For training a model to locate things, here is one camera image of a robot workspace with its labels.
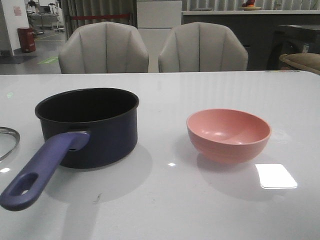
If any dark grey kitchen counter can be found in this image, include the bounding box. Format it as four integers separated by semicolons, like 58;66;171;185
182;10;320;71

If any left grey upholstered chair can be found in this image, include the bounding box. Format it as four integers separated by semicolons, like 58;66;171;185
58;21;149;74

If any glass lid blue knob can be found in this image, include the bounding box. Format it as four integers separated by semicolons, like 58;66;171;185
0;126;20;161

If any red barrier belt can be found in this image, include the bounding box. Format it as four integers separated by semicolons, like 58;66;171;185
69;13;132;21

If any grey upholstered chair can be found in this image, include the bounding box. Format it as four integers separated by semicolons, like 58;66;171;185
158;22;249;73
58;21;149;74

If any fruit plate on counter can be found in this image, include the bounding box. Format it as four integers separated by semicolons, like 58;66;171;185
240;0;262;11

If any red trash bin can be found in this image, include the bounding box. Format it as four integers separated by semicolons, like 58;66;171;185
17;27;36;53

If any right grey upholstered chair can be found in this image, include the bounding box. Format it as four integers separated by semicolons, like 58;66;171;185
158;22;249;73

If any olive cushion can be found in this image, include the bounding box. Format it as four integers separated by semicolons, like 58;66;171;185
279;53;320;75

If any dark blue saucepan purple handle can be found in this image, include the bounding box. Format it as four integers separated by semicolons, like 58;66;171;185
0;88;140;211

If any pink bowl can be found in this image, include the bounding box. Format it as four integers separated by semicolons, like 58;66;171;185
186;108;272;164

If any white refrigerator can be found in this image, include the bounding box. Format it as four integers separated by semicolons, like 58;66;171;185
136;0;182;73

